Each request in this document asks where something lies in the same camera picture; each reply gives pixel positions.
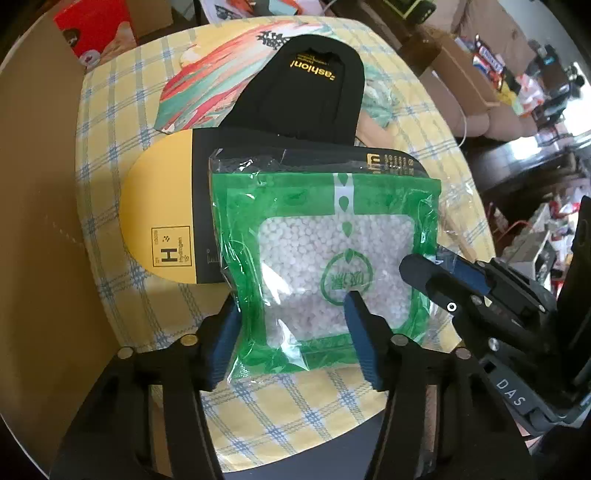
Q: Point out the brown sofa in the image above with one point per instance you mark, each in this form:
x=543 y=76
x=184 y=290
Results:
x=498 y=120

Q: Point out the yellow and black insole pack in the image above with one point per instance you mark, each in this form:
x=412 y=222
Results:
x=157 y=207

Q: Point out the black slipper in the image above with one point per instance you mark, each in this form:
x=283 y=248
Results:
x=300 y=101

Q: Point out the yellow black radio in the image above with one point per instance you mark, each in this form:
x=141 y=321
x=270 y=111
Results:
x=411 y=5

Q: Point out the cardboard snack tray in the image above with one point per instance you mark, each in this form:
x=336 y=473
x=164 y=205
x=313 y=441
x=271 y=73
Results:
x=457 y=74

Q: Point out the green packet of white beads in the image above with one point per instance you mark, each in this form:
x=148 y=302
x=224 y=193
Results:
x=304 y=258

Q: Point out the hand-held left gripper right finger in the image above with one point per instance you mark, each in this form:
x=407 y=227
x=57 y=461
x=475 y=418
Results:
x=364 y=341

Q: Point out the large cardboard box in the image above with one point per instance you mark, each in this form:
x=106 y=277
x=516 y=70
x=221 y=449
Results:
x=41 y=207

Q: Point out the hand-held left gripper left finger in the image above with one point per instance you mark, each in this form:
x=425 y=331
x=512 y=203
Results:
x=221 y=341

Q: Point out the pile of snack packets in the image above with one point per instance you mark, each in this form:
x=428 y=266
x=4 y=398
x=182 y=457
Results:
x=503 y=69

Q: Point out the red chocolate box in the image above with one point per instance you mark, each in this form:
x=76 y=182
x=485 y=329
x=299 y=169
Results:
x=99 y=27

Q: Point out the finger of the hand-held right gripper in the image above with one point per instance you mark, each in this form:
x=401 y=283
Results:
x=468 y=272
x=425 y=277

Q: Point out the brown cardboard box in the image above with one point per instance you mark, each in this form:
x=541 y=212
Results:
x=154 y=16

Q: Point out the yellow checkered tablecloth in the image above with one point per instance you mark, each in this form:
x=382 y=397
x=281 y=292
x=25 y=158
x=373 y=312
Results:
x=138 y=115

